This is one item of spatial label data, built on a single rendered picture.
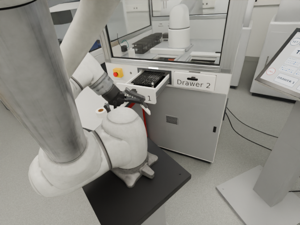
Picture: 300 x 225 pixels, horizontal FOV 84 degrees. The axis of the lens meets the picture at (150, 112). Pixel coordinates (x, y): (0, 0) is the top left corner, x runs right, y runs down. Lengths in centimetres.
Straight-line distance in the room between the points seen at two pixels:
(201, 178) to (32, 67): 159
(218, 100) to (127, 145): 87
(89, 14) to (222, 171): 164
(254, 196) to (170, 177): 105
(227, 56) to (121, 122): 82
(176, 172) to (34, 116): 58
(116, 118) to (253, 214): 131
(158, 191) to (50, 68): 57
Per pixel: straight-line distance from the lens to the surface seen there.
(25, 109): 30
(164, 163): 77
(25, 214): 193
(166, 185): 71
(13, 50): 23
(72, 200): 178
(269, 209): 167
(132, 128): 56
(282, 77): 107
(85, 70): 66
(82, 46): 43
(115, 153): 58
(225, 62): 117
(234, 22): 112
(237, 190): 167
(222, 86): 124
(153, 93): 104
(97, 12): 38
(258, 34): 432
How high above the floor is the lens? 140
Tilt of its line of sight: 35 degrees down
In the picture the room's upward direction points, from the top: 6 degrees counter-clockwise
